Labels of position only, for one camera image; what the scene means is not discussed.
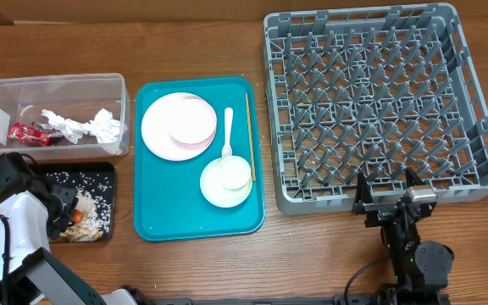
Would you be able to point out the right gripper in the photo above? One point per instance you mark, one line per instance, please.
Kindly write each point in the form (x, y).
(379, 211)

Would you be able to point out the small white cup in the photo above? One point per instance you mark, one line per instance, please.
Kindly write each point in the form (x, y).
(234, 172)

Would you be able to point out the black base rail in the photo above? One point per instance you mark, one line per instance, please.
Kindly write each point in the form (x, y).
(353, 299)

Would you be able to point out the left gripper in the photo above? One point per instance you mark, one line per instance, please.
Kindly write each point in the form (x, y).
(68, 195)

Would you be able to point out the white saucer plate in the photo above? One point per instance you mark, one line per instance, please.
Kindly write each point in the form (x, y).
(215, 193)

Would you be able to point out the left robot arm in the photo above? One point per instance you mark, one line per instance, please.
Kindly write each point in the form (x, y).
(32, 212)

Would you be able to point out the large white plate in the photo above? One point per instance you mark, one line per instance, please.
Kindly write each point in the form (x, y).
(155, 130)

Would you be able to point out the orange carrot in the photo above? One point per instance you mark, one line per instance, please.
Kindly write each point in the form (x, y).
(77, 216)

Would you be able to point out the rice food scraps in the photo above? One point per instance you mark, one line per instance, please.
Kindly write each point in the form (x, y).
(91, 212)

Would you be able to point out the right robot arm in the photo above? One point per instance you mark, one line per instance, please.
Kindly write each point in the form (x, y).
(421, 268)

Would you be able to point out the teal plastic serving tray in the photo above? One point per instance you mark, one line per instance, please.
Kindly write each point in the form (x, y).
(168, 204)

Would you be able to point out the small white food bowl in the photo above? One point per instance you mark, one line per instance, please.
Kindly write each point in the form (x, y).
(194, 121)

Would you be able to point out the wooden chopstick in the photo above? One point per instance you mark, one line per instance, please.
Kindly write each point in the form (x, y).
(249, 126)

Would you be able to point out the white tissue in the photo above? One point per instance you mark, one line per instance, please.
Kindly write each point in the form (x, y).
(103, 127)

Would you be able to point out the clear plastic waste bin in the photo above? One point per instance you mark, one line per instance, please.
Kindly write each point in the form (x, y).
(76, 97)

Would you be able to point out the white plastic spoon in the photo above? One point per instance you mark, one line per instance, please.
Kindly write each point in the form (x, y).
(228, 120)

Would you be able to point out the grey plastic dishwasher rack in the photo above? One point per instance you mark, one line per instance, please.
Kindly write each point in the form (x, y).
(372, 91)

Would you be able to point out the red snack wrapper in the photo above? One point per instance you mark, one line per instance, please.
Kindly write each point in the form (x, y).
(29, 135)

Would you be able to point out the black plastic tray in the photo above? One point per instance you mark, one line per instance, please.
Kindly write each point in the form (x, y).
(100, 173)

